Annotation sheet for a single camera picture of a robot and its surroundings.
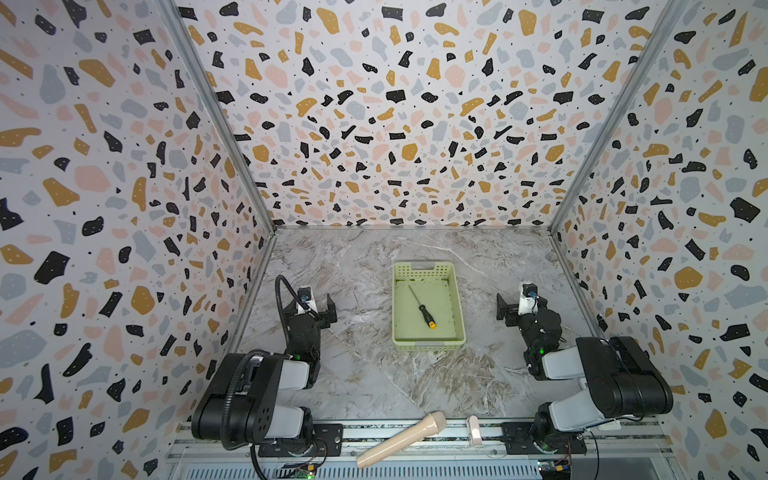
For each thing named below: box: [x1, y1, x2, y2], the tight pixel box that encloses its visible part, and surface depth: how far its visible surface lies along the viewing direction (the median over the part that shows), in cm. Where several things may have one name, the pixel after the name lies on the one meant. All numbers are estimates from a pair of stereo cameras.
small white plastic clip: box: [470, 415, 482, 445], surface depth 75 cm
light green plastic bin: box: [392, 261, 467, 352], surface depth 100 cm
